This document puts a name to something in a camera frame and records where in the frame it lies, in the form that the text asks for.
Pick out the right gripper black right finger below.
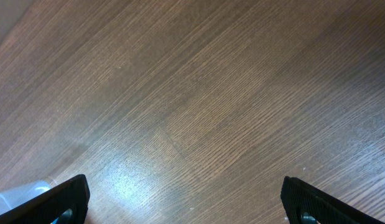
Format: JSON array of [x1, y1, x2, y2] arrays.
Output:
[[281, 176, 384, 224]]

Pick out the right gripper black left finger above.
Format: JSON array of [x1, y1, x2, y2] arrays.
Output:
[[0, 174, 90, 224]]

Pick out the clear plastic container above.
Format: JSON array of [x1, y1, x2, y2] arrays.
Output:
[[0, 180, 51, 215]]

